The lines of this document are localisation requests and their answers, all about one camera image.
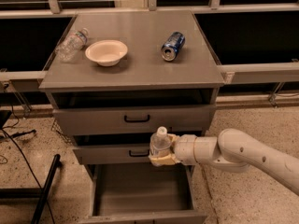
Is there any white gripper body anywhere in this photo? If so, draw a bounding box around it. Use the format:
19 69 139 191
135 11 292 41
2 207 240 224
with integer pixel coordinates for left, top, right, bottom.
174 134 196 165

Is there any clear water bottle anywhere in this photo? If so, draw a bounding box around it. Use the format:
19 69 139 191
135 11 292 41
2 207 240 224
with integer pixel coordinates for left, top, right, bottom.
149 126 171 158

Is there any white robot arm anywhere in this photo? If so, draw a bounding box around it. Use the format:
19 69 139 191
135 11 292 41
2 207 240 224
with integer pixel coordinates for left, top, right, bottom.
149 127 299 194

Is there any grey middle drawer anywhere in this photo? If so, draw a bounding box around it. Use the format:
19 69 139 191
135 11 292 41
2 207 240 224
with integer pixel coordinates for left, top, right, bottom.
72 140 206 165

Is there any grey drawer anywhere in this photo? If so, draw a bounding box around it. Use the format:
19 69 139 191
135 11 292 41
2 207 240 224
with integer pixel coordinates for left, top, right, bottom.
72 140 206 165
53 105 216 136
80 162 206 224

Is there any grey bottom drawer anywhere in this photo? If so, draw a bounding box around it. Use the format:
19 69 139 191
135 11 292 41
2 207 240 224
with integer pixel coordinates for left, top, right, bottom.
80 162 206 224

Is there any grey top drawer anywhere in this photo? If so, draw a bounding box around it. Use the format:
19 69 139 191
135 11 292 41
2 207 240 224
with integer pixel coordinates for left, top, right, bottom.
53 105 216 136

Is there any grey drawer cabinet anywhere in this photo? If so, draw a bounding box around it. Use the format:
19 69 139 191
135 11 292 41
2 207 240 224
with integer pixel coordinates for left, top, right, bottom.
39 10 226 179

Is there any crushed clear plastic bottle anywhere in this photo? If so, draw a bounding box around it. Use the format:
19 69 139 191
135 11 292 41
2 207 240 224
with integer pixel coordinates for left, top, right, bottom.
55 28 89 63

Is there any blue soda can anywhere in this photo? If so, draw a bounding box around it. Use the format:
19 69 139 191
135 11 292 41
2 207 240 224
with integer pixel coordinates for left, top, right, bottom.
161 32 185 62

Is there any white paper bowl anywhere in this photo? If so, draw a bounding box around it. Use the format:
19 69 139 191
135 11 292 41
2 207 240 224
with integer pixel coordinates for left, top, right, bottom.
85 40 128 67

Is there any black metal stand leg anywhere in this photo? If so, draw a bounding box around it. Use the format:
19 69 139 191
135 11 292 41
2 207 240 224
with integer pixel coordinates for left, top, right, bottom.
0 154 62 224

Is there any black floor cable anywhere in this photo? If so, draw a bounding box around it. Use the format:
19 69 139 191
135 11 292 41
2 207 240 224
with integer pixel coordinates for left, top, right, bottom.
0 81 56 224

